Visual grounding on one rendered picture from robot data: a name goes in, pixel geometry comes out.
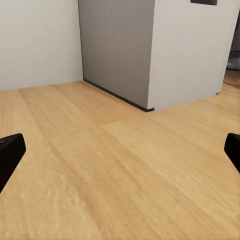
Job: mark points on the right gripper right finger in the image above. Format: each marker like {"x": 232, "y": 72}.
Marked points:
{"x": 232, "y": 149}

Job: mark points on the desk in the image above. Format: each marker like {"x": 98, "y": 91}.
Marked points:
{"x": 159, "y": 53}

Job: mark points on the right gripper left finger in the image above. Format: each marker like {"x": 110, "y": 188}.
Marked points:
{"x": 12, "y": 150}

